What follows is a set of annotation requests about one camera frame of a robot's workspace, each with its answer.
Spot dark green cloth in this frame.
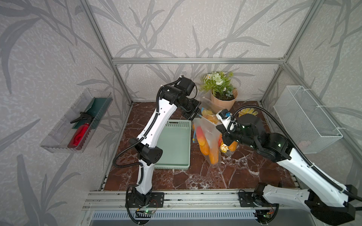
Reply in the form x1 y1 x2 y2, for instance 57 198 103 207
73 98 112 130

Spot clear zip-top bag white print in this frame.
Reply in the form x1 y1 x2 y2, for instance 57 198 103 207
193 117 222 166

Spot large orange mango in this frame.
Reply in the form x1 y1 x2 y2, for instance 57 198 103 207
199 144 210 156

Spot red orange mango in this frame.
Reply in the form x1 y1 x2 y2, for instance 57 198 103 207
196 126 206 146

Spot clear plastic wall tray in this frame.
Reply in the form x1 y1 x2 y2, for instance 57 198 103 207
40 88 113 153

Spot yellow green garden gloves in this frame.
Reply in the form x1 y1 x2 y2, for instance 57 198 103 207
239 107 258 117

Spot green perforated plastic basket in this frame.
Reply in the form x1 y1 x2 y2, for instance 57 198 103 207
155 120 191 170

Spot long orange mango front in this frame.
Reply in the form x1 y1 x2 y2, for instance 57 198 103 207
208 144 219 165

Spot white wire mesh basket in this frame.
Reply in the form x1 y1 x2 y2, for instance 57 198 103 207
273 85 343 154

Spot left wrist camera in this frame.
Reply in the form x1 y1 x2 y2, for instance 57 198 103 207
175 77 196 96

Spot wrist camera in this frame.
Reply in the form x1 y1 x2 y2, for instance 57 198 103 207
216 109 237 133
175 77 196 96

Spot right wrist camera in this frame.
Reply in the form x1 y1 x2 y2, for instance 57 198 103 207
216 109 237 133

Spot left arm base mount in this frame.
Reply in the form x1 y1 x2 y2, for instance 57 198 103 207
126 191 165 208

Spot black pruning shears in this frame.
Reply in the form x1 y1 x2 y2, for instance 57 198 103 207
70 112 94 124

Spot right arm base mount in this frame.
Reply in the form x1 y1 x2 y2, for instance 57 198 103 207
238 189 278 208

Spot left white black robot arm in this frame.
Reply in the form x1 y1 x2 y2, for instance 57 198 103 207
112 81 200 201

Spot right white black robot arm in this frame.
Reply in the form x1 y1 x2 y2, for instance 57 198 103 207
216 122 362 226

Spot potted artificial plant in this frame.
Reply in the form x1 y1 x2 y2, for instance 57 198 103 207
201 71 238 110

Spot clear zip-top bag pink zipper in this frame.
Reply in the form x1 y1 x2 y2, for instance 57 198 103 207
200 97 224 125

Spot red handled brush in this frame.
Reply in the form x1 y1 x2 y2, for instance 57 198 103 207
67 122 90 151

